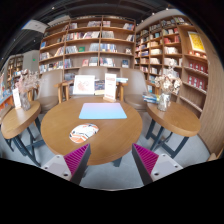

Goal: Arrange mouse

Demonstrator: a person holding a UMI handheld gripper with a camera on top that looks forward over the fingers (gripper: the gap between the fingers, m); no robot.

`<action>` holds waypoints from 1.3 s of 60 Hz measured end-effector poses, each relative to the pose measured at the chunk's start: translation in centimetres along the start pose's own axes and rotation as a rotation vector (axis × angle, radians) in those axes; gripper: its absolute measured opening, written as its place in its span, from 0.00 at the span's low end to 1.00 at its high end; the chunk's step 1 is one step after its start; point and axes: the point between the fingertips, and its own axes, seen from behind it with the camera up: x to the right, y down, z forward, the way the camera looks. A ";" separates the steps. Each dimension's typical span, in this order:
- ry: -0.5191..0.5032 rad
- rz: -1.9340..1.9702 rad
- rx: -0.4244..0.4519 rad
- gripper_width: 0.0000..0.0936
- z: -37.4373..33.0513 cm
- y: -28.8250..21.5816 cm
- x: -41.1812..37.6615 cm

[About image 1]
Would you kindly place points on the wooden bookshelf right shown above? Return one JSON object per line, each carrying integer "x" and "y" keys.
{"x": 164, "y": 36}

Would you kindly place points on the wooden bookshelf back wall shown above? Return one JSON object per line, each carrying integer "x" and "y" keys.
{"x": 96, "y": 40}

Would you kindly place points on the brown armchair left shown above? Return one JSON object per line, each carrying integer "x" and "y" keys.
{"x": 48, "y": 92}

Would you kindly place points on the dark book on chair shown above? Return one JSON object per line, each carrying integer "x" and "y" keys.
{"x": 99, "y": 87}

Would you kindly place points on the blue pink gradient mouse pad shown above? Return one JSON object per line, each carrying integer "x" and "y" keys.
{"x": 102, "y": 111}

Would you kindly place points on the glass vase dried flowers right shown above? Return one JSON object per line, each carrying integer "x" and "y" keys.
{"x": 168, "y": 83}

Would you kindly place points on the glass vase dried flowers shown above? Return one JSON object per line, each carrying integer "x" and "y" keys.
{"x": 168, "y": 83}
{"x": 27, "y": 81}

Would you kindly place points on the white card on left table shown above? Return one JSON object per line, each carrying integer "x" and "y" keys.
{"x": 16, "y": 98}

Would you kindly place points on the right wooden side table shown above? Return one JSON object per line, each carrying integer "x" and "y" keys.
{"x": 176, "y": 119}

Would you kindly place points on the round wooden centre table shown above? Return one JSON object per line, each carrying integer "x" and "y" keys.
{"x": 109, "y": 128}

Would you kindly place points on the wooden side table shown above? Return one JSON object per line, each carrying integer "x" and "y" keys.
{"x": 176, "y": 119}
{"x": 15, "y": 122}

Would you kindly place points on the left wooden side table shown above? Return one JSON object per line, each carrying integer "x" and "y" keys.
{"x": 15, "y": 122}

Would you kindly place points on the yellow poster on shelf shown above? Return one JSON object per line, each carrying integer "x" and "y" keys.
{"x": 196, "y": 41}

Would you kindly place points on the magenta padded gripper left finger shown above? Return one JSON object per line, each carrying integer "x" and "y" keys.
{"x": 70, "y": 167}

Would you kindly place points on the brown armchair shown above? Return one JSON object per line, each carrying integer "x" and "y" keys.
{"x": 99, "y": 73}
{"x": 48, "y": 92}
{"x": 133, "y": 92}

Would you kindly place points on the white framed picture card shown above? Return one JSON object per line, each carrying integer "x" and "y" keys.
{"x": 84, "y": 85}

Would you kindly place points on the stack of books on chair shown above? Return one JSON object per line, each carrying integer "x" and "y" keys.
{"x": 151, "y": 98}

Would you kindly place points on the brown armchair right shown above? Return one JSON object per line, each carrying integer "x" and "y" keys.
{"x": 133, "y": 92}

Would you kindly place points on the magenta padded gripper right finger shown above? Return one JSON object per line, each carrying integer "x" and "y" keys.
{"x": 152, "y": 166}

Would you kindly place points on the white red standing sign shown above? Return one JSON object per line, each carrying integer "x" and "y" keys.
{"x": 110, "y": 87}

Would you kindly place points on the brown armchair middle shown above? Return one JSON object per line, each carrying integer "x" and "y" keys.
{"x": 99, "y": 73}

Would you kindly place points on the glass vase dried flowers left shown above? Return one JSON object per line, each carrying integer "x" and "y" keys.
{"x": 27, "y": 81}

